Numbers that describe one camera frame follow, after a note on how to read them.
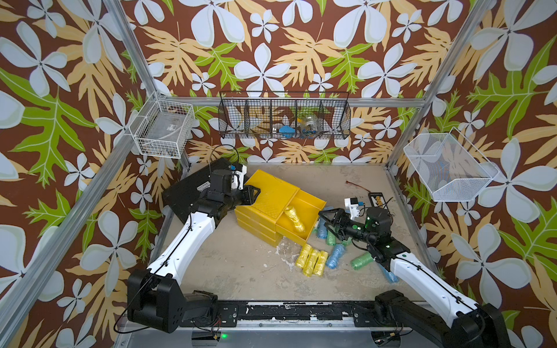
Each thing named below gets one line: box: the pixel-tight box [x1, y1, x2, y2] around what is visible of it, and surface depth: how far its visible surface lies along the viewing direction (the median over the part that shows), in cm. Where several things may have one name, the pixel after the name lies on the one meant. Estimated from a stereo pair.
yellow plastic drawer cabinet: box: [234, 169, 321, 248], surface depth 81 cm
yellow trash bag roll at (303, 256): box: [295, 243, 312, 269], surface depth 88 cm
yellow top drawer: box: [275, 188, 328, 243], surface depth 79 cm
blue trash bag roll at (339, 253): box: [326, 243, 346, 270], surface depth 88 cm
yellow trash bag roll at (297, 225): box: [284, 205, 307, 233], surface depth 77 cm
